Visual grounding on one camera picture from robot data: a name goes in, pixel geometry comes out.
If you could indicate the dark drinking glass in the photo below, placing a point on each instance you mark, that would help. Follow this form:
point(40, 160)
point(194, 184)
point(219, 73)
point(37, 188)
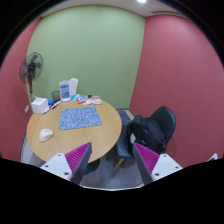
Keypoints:
point(56, 95)

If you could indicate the clear plastic jug blue label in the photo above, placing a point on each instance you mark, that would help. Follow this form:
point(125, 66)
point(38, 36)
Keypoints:
point(64, 90)

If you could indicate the blue patterned mouse pad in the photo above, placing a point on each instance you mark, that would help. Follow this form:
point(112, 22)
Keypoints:
point(76, 118)

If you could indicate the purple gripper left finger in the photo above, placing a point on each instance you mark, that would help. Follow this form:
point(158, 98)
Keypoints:
point(70, 166)

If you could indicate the black marker pen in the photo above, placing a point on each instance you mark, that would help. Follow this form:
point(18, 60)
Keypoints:
point(56, 104)

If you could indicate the standing electric fan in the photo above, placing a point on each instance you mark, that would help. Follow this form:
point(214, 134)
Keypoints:
point(30, 69)

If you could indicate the orange snack packet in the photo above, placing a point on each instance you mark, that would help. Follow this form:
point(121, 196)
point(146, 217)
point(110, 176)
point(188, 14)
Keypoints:
point(93, 100)

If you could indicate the round wooden table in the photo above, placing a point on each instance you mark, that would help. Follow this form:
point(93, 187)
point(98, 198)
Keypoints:
point(102, 137)

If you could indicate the white wall socket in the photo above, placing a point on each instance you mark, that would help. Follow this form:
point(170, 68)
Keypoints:
point(26, 109)

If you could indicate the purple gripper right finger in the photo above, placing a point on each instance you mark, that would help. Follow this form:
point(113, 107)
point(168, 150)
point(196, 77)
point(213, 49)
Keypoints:
point(153, 166)

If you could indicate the white tissue box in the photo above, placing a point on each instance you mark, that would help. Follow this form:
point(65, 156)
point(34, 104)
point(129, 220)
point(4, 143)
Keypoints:
point(39, 105)

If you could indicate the black backpack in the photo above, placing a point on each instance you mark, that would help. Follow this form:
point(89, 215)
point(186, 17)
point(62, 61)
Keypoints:
point(146, 132)

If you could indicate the black office chair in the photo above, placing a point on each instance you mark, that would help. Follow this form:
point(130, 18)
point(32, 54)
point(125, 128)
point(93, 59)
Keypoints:
point(167, 122)

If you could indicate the white plastic pitcher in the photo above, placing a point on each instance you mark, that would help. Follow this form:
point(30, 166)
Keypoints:
point(73, 82)

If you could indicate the beige computer mouse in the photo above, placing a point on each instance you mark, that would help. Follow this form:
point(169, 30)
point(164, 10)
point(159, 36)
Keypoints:
point(45, 134)

